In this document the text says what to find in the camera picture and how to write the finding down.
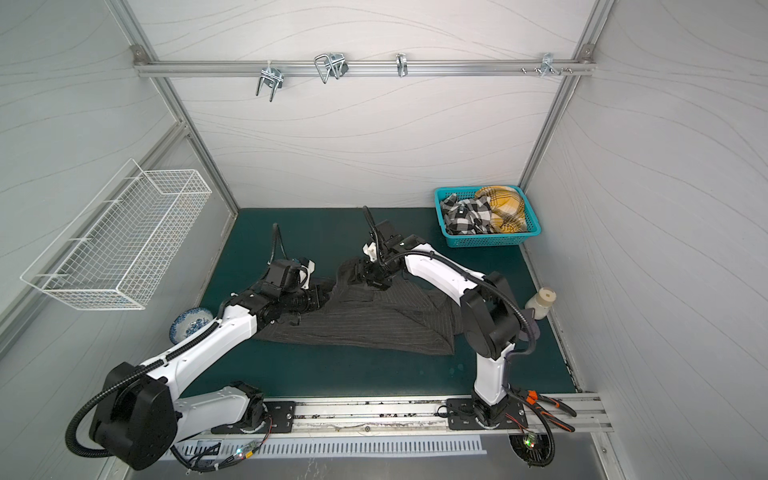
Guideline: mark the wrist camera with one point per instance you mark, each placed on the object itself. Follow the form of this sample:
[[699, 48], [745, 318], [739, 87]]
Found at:
[[385, 242], [290, 275]]

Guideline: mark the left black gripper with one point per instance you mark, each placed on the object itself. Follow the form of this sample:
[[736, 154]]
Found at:
[[316, 303]]

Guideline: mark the white wire wall basket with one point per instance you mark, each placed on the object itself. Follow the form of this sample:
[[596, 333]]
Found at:
[[114, 253]]

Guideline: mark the aluminium crossbar rail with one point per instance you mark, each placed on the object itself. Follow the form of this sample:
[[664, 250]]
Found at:
[[357, 68]]

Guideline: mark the blue white ceramic plate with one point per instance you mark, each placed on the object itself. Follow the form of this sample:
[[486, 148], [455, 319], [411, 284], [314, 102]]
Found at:
[[189, 323]]

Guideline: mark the metal u-bolt clamp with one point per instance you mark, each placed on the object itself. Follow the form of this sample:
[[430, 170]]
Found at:
[[331, 65], [271, 79]]

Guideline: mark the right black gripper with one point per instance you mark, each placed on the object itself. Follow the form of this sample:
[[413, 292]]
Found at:
[[372, 274]]

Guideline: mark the small metal hook clamp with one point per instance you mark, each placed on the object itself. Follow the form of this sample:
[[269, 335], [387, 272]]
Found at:
[[401, 65]]

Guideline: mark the metal u-bolt clamp middle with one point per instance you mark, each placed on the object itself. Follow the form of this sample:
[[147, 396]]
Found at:
[[331, 65]]

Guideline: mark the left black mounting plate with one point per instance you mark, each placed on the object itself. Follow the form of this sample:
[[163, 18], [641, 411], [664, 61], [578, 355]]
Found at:
[[279, 415]]

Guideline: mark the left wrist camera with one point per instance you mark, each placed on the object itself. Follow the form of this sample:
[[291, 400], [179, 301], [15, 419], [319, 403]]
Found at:
[[290, 275]]

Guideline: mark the yellow plaid shirt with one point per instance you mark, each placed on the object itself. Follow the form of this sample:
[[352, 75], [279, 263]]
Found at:
[[507, 209]]

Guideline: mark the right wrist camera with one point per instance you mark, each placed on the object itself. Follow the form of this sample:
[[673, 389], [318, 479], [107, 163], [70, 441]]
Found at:
[[385, 242]]

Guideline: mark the dark grey striped shirt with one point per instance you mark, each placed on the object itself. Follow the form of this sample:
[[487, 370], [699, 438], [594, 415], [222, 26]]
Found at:
[[404, 317]]

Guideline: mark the metal bracket clamp right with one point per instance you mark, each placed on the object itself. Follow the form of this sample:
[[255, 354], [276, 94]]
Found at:
[[547, 68]]

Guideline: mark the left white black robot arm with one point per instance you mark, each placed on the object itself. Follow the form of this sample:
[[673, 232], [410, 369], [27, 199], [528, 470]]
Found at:
[[140, 413]]

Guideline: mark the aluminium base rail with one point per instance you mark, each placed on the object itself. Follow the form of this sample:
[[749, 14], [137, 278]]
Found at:
[[415, 415]]

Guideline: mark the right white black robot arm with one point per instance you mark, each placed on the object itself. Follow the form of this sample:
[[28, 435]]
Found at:
[[494, 325]]

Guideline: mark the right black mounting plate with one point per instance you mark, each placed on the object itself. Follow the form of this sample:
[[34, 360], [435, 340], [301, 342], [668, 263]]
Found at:
[[462, 414]]

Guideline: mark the teal plastic basket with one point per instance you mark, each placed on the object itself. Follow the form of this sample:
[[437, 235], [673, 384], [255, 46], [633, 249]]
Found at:
[[485, 240]]

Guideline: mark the metal u-bolt clamp left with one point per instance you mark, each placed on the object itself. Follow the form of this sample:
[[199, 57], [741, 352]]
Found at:
[[271, 79]]

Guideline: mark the black mounting plate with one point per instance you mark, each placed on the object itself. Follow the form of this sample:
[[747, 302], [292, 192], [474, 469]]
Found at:
[[462, 414], [279, 415]]

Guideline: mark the black white plaid shirt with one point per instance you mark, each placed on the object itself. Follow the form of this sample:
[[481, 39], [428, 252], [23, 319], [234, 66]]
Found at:
[[471, 216]]

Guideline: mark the white ventilation grille strip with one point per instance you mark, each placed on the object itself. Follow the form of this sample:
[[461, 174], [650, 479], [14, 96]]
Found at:
[[372, 447]]

